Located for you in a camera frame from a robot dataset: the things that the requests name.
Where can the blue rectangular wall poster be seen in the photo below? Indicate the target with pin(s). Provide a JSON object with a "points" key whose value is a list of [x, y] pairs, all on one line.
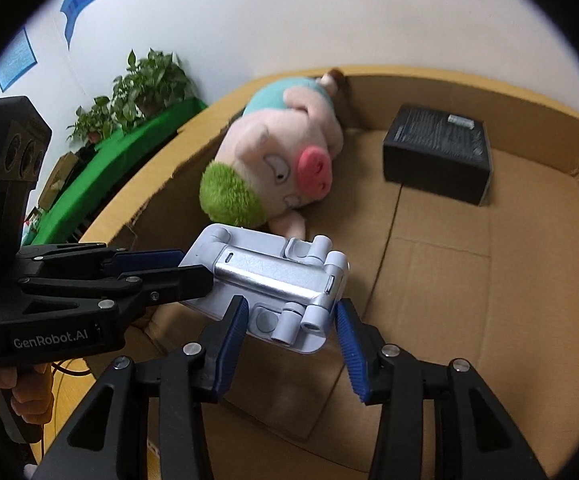
{"points": [[15, 60]]}

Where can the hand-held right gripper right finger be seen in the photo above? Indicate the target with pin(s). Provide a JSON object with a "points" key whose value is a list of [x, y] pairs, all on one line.
{"points": [[352, 355]]}

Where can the small green potted plant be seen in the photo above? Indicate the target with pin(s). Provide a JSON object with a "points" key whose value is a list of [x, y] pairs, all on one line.
{"points": [[94, 120]]}

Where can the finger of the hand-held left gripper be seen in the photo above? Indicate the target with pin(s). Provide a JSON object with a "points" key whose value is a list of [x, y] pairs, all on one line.
{"points": [[184, 282], [147, 260]]}

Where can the black rectangular box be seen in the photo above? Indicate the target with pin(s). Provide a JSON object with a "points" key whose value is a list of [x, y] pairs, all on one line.
{"points": [[434, 160]]}

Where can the silver white folding phone stand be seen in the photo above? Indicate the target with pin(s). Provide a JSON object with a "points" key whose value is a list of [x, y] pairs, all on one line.
{"points": [[269, 275]]}

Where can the green ledge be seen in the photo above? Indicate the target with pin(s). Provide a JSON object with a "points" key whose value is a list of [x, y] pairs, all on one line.
{"points": [[109, 165]]}

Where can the large green potted plant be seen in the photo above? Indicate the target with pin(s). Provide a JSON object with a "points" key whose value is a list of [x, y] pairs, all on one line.
{"points": [[152, 82]]}

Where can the pig plush toy green hat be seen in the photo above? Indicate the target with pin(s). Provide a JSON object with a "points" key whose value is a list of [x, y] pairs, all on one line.
{"points": [[279, 145]]}

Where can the small brown cardboard box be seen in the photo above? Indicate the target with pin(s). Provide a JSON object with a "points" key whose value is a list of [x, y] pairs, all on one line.
{"points": [[58, 180]]}

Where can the person's left hand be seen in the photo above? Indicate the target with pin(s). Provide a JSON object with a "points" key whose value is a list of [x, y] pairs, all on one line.
{"points": [[31, 400]]}

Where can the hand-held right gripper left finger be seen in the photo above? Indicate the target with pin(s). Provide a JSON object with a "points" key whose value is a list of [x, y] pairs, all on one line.
{"points": [[229, 350]]}

